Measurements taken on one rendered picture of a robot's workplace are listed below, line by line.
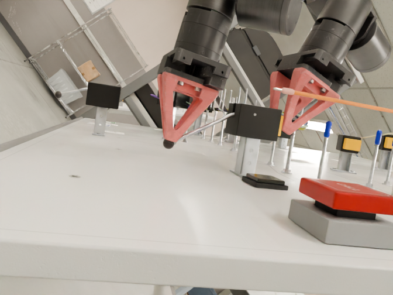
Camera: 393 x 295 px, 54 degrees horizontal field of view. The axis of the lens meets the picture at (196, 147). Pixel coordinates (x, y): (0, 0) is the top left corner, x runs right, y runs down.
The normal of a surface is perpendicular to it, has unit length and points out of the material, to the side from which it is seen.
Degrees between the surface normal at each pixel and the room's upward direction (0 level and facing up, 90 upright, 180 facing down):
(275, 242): 48
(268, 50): 90
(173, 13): 90
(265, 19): 146
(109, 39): 90
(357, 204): 90
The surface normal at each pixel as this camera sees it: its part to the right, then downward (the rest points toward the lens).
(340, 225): 0.19, 0.11
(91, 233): 0.15, -0.98
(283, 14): -0.49, 0.44
